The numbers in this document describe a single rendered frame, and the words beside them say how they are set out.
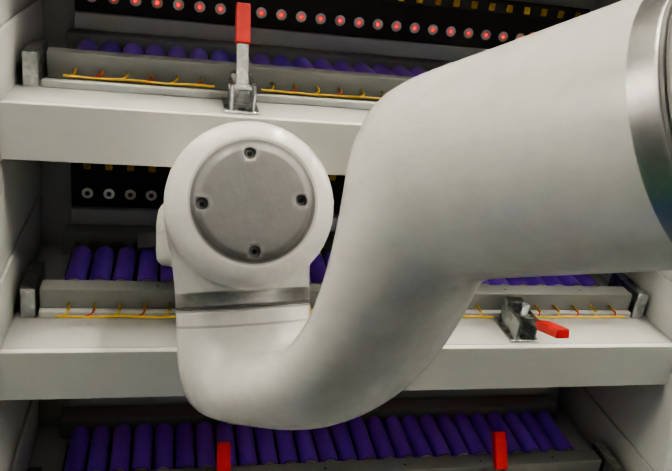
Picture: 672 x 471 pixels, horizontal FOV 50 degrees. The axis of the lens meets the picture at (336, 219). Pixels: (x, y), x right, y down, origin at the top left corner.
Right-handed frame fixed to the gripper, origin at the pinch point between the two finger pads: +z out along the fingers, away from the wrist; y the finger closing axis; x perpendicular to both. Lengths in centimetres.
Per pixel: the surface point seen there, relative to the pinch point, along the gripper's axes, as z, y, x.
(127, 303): -1.6, 7.4, 5.1
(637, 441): 1.9, -43.8, 18.9
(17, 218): -0.6, 16.8, -2.0
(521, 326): -2.8, -28.6, 6.9
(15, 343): -4.9, 15.5, 8.3
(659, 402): -1.8, -43.9, 14.4
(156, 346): -5.3, 4.8, 8.5
